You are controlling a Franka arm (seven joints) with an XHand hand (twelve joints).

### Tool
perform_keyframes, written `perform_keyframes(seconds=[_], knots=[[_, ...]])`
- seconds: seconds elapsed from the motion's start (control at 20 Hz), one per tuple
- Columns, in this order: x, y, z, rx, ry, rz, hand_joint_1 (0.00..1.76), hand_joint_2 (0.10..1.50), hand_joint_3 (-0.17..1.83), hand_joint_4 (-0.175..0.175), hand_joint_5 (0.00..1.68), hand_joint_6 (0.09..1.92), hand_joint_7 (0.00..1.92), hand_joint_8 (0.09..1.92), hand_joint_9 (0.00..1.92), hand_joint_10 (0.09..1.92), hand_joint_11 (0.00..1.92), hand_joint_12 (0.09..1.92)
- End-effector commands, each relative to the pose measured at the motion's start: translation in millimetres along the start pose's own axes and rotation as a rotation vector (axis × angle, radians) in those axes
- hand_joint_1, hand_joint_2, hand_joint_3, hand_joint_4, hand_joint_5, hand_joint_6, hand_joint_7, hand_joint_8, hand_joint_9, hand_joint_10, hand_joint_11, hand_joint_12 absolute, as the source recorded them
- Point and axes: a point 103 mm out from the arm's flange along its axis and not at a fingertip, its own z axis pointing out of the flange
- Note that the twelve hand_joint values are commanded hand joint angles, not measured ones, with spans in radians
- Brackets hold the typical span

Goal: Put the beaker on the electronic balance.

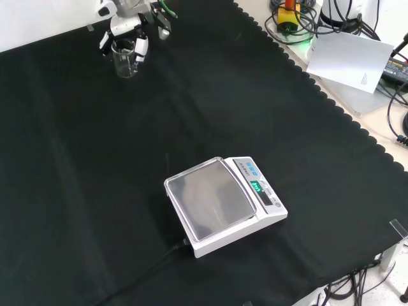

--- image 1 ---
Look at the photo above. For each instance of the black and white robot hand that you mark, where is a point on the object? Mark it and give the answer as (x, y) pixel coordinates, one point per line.
(122, 24)

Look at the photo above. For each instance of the clear glass beaker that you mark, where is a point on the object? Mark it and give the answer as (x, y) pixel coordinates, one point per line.
(125, 60)

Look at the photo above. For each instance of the white electronic balance steel pan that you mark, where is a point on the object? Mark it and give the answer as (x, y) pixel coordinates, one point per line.
(223, 204)

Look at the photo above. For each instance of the black bench cloth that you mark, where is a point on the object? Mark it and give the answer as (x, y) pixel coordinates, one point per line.
(159, 159)

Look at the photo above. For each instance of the yellow stop button box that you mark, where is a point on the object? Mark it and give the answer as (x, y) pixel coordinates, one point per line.
(288, 17)

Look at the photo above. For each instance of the white paper sheet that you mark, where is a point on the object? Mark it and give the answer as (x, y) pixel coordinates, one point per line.
(349, 62)

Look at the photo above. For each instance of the pale grey board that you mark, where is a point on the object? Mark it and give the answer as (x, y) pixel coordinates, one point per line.
(350, 95)

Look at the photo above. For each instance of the black power adapter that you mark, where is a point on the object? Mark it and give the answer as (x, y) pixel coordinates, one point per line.
(396, 70)

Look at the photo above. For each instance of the white table leg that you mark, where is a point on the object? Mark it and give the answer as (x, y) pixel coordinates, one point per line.
(392, 256)

